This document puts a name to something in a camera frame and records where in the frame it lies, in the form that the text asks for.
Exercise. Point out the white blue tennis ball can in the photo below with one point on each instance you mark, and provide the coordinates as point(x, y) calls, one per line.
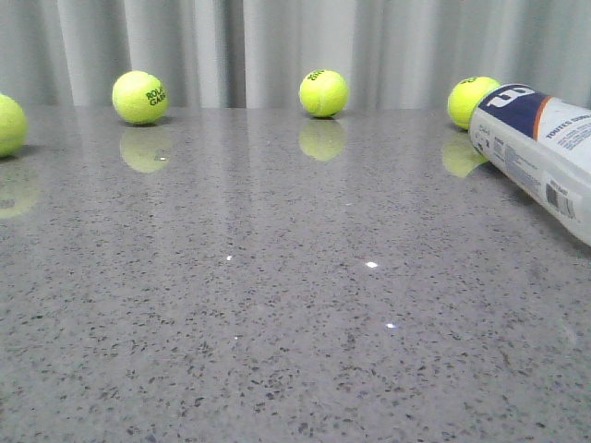
point(542, 144)

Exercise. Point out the centre yellow tennis ball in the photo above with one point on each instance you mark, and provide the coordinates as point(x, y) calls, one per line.
point(323, 93)

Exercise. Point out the yellow tennis ball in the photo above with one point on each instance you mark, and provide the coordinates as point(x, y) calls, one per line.
point(323, 93)
point(465, 96)

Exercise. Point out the tennis ball with Roland Garros print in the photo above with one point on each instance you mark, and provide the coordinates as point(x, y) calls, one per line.
point(139, 98)

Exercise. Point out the right yellow tennis ball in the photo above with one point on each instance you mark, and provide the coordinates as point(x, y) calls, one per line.
point(465, 96)

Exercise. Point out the far left tennis ball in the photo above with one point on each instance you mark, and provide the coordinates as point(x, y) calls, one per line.
point(13, 126)

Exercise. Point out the grey pleated curtain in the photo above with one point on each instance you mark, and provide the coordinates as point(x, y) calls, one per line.
point(215, 54)

